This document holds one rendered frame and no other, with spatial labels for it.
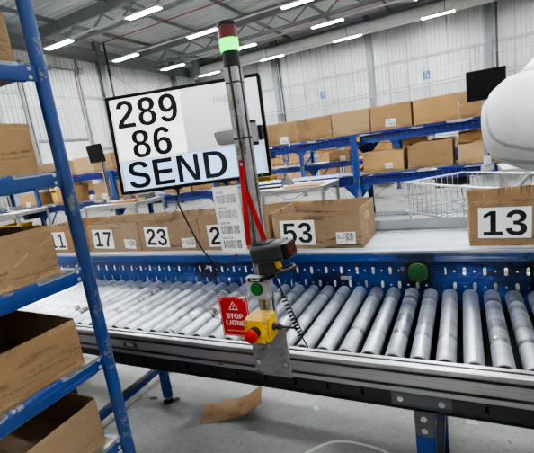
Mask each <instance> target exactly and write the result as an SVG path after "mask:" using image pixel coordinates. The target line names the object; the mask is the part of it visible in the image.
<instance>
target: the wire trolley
mask: <svg viewBox="0 0 534 453"><path fill-rule="evenodd" d="M460 173H466V174H468V173H472V186H468V177H467V185H453V175H454V174H456V175H457V177H458V174H460ZM473 173H477V186H473ZM479 173H481V174H482V178H483V186H478V174H479ZM483 173H487V178H488V187H484V177H483ZM489 173H493V174H499V187H489V176H488V174H489ZM500 174H505V187H506V174H511V175H513V174H518V184H517V185H516V186H522V185H523V184H524V185H525V182H526V181H527V180H528V179H529V178H530V177H531V184H530V185H534V183H533V184H532V176H533V175H534V172H530V173H528V172H457V173H448V174H443V175H438V176H433V177H428V178H423V179H418V180H413V181H408V182H403V184H407V190H408V184H409V192H408V196H406V197H405V198H408V203H409V199H410V204H409V209H408V210H405V212H407V213H409V219H413V216H412V213H413V214H418V215H424V216H428V217H434V218H447V217H449V216H454V215H457V216H455V217H459V216H463V217H467V216H466V213H467V212H466V205H467V202H466V200H467V199H464V190H463V188H467V189H468V190H469V189H475V190H476V189H488V188H500ZM519 174H524V178H523V179H522V180H521V181H520V182H519ZM525 174H526V175H525ZM450 175H452V185H451V184H448V176H450ZM444 176H447V184H442V177H444ZM440 177H441V184H437V178H440ZM434 178H436V183H432V179H434ZM430 179H431V183H426V180H430ZM424 180H425V183H421V181H424ZM410 184H412V196H415V198H414V197H412V198H411V195H410V196H409V193H410ZM413 185H414V190H415V185H420V189H421V198H420V199H417V195H420V194H417V186H416V193H415V195H413ZM421 185H425V193H422V186H421ZM426 185H427V186H430V192H427V188H426ZM431 186H434V187H435V200H432V194H431V193H433V192H434V191H431ZM436 186H440V193H441V191H442V201H441V200H438V187H437V190H436ZM441 187H445V189H444V190H445V194H446V201H443V188H442V190H441ZM446 187H447V189H446ZM448 187H450V188H449V189H450V192H451V201H449V189H448ZM451 187H452V188H451ZM453 188H457V199H456V200H454V192H453ZM458 188H462V194H463V199H459V197H458ZM446 190H448V201H447V192H446ZM436 192H437V200H436ZM452 192H453V200H452ZM427 193H430V194H431V199H430V201H431V205H430V206H428V202H427ZM422 194H425V198H426V206H425V207H423V200H424V199H422ZM409 197H410V198H409ZM411 199H413V208H411V209H410V206H411ZM414 199H415V204H416V199H417V205H416V209H414ZM418 200H421V203H422V206H421V207H420V208H418ZM432 201H435V202H436V204H433V203H432ZM437 201H439V202H440V203H439V202H438V204H437ZM461 201H462V202H461ZM459 202H460V203H459ZM448 203H449V204H451V205H448ZM452 203H455V204H452ZM443 204H444V205H443ZM456 204H457V205H456ZM452 205H455V206H457V207H454V206H452ZM459 205H462V206H459ZM439 206H440V207H439ZM447 206H448V207H447ZM435 207H436V208H435ZM437 207H438V208H440V210H439V209H438V208H437ZM443 207H446V208H443ZM452 207H454V208H457V210H453V209H454V208H452ZM461 207H462V208H461ZM432 208H435V209H432ZM447 208H449V209H447ZM423 209H425V210H426V211H424V210H423ZM429 209H431V210H429ZM445 209H446V210H445ZM418 210H420V211H418ZM427 210H429V211H431V212H428V211H427ZM433 210H436V211H433ZM444 210H445V211H444ZM449 210H452V211H449ZM459 210H462V211H463V212H462V211H459ZM415 211H416V212H415ZM423 211H424V212H427V213H424V212H423ZM437 211H440V212H437ZM453 211H457V212H453ZM432 212H436V213H432ZM442 212H445V213H447V214H445V213H442ZM449 212H450V214H452V215H449V214H448V213H449ZM459 212H462V213H459ZM428 213H431V214H428ZM437 213H441V214H437ZM453 213H457V214H454V215H453ZM433 214H436V215H433ZM442 214H445V215H447V216H446V217H443V216H445V215H442ZM458 214H463V215H458ZM437 215H440V216H437ZM448 215H449V216H448Z"/></svg>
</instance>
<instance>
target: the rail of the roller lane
mask: <svg viewBox="0 0 534 453"><path fill-rule="evenodd" d="M107 329H108V333H109V337H110V341H111V347H112V351H116V352H123V353H130V354H137V355H143V356H149V357H156V358H162V359H169V360H180V361H187V362H193V363H200V364H207V365H213V366H220V367H226V368H232V369H244V370H251V371H256V370H255V364H254V354H253V347H252V344H251V343H248V342H243V341H234V340H226V339H217V338H208V337H199V336H190V335H182V334H173V333H157V332H148V331H139V330H130V329H121V328H112V327H107ZM76 330H77V334H78V338H79V341H80V345H81V347H85V348H92V349H98V347H97V342H96V339H95V335H94V331H93V326H92V325H86V324H76ZM289 357H290V364H291V370H292V376H293V377H296V378H308V379H314V380H321V381H327V382H334V383H340V384H346V385H354V386H365V387H372V388H378V389H385V390H391V391H397V392H404V393H410V394H417V395H429V396H436V397H442V398H448V399H455V400H461V401H468V402H474V403H480V404H492V405H500V406H506V407H512V408H519V409H525V410H531V411H534V371H528V370H520V369H503V368H495V367H486V366H477V365H468V364H459V363H451V362H442V361H433V360H417V359H408V358H399V357H390V356H381V355H373V354H364V353H355V352H347V351H329V350H321V349H312V348H304V347H295V346H289Z"/></svg>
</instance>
